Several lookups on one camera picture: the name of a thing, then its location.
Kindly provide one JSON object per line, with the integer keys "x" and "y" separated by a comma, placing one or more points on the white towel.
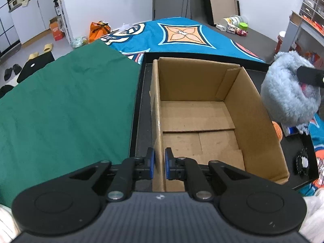
{"x": 313, "y": 225}

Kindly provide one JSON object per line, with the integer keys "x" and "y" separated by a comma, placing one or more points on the orange bag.
{"x": 97, "y": 30}

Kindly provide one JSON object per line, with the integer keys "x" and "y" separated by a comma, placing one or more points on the grey desk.
{"x": 298, "y": 24}

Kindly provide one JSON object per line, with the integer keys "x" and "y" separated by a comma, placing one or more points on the black spiky pouch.
{"x": 301, "y": 163}

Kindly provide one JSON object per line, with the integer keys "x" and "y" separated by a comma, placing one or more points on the green cloth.
{"x": 75, "y": 111}

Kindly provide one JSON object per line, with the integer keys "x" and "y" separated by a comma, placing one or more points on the brown cardboard box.
{"x": 207, "y": 111}

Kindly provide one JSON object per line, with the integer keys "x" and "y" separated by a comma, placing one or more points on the red basket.
{"x": 280, "y": 38}

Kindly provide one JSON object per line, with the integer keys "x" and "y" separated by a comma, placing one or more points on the grey bench mat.
{"x": 260, "y": 45}

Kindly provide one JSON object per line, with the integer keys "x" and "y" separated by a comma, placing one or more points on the green lidded jar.
{"x": 243, "y": 26}

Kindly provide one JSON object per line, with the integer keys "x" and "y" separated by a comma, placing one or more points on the blue tissue pack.
{"x": 288, "y": 131}

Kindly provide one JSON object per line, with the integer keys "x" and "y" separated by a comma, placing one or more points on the blue patterned blanket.
{"x": 176, "y": 34}

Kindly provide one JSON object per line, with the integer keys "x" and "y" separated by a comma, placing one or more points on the white kitchen cabinet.
{"x": 33, "y": 19}

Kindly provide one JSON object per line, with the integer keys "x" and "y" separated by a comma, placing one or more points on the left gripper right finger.
{"x": 189, "y": 172}

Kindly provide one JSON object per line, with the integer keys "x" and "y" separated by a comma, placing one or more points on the grey drawer organizer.
{"x": 312, "y": 12}

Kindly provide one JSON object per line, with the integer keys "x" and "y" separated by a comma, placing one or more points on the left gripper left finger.
{"x": 123, "y": 177}

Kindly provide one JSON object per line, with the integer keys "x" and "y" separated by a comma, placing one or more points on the black shallow tray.
{"x": 290, "y": 145}

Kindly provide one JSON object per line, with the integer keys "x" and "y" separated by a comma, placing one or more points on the black slipper pair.
{"x": 16, "y": 69}

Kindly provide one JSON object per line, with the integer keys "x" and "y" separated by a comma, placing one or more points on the white plastic tub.
{"x": 236, "y": 20}

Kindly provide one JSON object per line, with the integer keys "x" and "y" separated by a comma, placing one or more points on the orange cardboard box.
{"x": 55, "y": 29}

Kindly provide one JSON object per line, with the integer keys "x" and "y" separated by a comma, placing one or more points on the grey fluffy plush toy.
{"x": 289, "y": 101}

